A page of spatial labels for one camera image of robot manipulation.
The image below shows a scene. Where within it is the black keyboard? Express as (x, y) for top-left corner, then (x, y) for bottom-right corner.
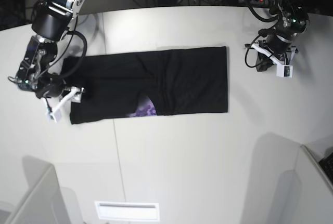
(319, 153), (333, 183)

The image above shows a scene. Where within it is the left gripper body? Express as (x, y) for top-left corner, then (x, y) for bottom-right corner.
(259, 34), (294, 60)

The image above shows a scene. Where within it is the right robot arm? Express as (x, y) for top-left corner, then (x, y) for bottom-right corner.
(9, 0), (87, 102)

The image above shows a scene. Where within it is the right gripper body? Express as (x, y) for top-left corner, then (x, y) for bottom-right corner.
(33, 77), (71, 99)

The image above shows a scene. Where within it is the black T-shirt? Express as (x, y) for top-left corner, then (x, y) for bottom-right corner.
(66, 46), (228, 124)

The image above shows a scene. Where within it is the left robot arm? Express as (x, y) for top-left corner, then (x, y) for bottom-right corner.
(244, 0), (310, 78)

